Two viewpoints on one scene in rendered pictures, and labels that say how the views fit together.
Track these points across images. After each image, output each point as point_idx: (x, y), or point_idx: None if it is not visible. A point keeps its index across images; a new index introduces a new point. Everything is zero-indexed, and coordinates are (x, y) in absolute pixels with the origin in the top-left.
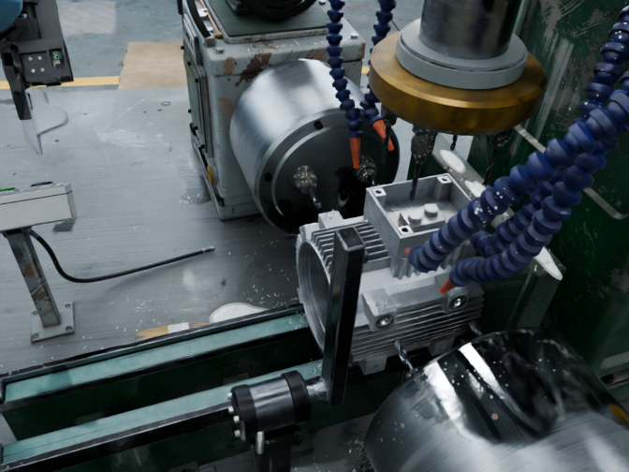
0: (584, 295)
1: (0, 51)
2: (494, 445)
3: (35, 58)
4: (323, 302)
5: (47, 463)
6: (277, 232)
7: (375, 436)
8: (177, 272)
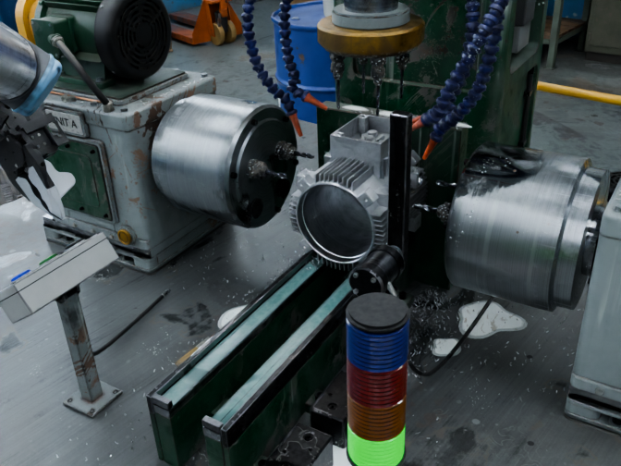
0: (469, 153)
1: (11, 136)
2: (525, 179)
3: (34, 136)
4: (322, 241)
5: (252, 408)
6: (204, 261)
7: (456, 236)
8: (156, 318)
